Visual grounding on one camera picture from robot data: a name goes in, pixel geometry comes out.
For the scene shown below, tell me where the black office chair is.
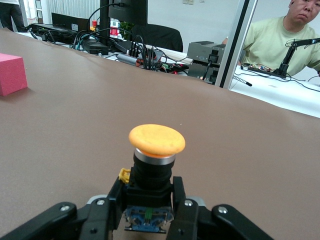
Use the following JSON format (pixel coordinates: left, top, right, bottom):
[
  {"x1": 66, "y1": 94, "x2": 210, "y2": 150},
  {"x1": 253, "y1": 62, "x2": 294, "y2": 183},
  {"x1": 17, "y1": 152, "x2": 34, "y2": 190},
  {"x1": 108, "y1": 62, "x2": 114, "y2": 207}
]
[{"x1": 131, "y1": 24, "x2": 184, "y2": 53}]

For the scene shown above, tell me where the man in pale green shirt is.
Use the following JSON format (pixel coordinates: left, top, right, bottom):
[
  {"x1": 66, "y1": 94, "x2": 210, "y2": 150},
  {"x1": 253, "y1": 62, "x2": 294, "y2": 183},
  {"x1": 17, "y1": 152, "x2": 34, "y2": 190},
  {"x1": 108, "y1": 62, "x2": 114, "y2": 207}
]
[{"x1": 239, "y1": 0, "x2": 320, "y2": 77}]

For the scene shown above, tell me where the black computer monitor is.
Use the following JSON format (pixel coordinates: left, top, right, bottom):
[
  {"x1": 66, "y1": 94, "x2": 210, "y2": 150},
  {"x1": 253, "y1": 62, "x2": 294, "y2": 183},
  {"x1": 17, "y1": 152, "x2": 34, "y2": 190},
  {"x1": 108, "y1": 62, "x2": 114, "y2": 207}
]
[{"x1": 99, "y1": 0, "x2": 149, "y2": 55}]

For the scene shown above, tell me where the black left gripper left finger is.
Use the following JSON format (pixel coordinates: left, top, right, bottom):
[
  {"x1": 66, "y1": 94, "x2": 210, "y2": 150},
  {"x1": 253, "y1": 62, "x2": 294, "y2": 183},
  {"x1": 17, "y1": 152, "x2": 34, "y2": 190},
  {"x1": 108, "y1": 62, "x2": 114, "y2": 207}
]
[{"x1": 78, "y1": 175, "x2": 126, "y2": 240}]

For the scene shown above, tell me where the silver orange cylinder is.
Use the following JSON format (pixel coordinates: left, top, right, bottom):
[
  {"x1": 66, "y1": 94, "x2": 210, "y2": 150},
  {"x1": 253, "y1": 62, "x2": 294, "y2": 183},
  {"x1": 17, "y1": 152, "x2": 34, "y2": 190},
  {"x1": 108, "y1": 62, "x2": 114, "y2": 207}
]
[{"x1": 116, "y1": 53, "x2": 141, "y2": 67}]

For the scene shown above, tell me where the aluminium camera post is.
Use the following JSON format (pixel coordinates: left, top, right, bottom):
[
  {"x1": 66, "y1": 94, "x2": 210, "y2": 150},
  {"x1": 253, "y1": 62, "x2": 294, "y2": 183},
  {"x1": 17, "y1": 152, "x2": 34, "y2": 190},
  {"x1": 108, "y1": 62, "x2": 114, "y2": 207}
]
[{"x1": 214, "y1": 0, "x2": 258, "y2": 90}]

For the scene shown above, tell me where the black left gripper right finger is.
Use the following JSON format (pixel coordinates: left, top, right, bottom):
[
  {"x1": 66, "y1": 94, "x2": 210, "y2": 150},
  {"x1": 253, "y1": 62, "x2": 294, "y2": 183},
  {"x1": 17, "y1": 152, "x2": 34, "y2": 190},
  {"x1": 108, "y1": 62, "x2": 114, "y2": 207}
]
[{"x1": 166, "y1": 176, "x2": 207, "y2": 240}]

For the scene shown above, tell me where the brown table mat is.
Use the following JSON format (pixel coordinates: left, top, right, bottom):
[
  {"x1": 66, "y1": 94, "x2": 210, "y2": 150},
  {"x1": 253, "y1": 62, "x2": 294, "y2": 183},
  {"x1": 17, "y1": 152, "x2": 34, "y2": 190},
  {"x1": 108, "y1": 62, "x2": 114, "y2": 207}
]
[{"x1": 0, "y1": 27, "x2": 320, "y2": 240}]

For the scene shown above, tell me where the grey metal electronics box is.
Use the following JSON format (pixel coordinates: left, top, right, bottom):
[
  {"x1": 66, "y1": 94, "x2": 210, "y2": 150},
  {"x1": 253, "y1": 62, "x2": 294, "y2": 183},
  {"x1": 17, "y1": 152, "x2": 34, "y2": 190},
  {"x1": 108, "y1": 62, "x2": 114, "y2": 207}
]
[{"x1": 187, "y1": 40, "x2": 227, "y2": 85}]

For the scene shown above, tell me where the pink foam cube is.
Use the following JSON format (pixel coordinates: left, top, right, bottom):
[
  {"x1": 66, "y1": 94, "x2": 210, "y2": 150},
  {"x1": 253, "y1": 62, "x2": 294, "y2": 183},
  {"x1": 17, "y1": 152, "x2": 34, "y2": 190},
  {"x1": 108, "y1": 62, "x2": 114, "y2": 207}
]
[{"x1": 0, "y1": 52, "x2": 29, "y2": 97}]

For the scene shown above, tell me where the standing person in dark trousers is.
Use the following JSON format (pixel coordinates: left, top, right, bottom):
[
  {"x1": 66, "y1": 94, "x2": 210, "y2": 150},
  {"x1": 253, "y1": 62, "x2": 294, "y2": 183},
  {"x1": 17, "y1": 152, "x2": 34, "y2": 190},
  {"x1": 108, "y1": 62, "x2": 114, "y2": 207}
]
[{"x1": 0, "y1": 0, "x2": 26, "y2": 33}]

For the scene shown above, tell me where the black flat electronics box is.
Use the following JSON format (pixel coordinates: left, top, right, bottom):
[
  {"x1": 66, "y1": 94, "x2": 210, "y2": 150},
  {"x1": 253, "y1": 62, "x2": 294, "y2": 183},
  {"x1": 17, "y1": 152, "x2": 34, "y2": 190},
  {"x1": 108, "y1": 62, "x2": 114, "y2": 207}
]
[{"x1": 29, "y1": 12, "x2": 92, "y2": 45}]

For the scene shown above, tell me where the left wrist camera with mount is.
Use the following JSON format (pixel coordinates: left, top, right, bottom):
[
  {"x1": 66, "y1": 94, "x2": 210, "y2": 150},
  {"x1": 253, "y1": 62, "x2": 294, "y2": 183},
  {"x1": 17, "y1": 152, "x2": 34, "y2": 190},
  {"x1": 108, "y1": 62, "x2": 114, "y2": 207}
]
[{"x1": 0, "y1": 201, "x2": 274, "y2": 240}]

